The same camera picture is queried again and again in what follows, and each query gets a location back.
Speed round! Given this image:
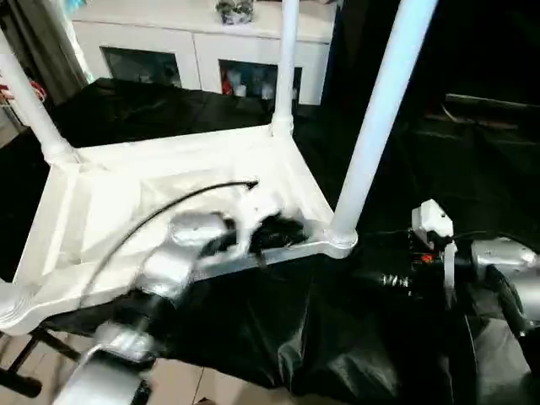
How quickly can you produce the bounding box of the black folding stand frame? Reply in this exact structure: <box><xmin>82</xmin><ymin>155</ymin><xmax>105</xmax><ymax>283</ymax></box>
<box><xmin>0</xmin><ymin>328</ymin><xmax>81</xmax><ymax>397</ymax></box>

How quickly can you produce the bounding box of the red and white bundle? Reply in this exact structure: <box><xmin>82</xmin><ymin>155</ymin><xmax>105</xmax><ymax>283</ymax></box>
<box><xmin>0</xmin><ymin>78</ymin><xmax>46</xmax><ymax>102</ymax></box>

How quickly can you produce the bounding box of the dark glittery ornament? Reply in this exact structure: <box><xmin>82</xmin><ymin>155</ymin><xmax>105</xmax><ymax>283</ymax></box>
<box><xmin>214</xmin><ymin>0</ymin><xmax>257</xmax><ymax>24</ymax></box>

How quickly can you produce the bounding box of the white sideboard cabinet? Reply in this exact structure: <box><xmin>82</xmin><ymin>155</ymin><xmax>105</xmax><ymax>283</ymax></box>
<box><xmin>71</xmin><ymin>0</ymin><xmax>338</xmax><ymax>106</ymax></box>

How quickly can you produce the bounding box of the white plastic table leg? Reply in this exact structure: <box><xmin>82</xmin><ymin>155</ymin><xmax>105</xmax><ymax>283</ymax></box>
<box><xmin>269</xmin><ymin>0</ymin><xmax>301</xmax><ymax>138</ymax></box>
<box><xmin>0</xmin><ymin>53</ymin><xmax>81</xmax><ymax>166</ymax></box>
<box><xmin>0</xmin><ymin>281</ymin><xmax>41</xmax><ymax>335</ymax></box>
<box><xmin>332</xmin><ymin>0</ymin><xmax>440</xmax><ymax>246</ymax></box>

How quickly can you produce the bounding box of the white plastic table top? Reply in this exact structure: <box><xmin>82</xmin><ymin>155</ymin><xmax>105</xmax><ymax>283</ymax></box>
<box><xmin>0</xmin><ymin>124</ymin><xmax>359</xmax><ymax>337</ymax></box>

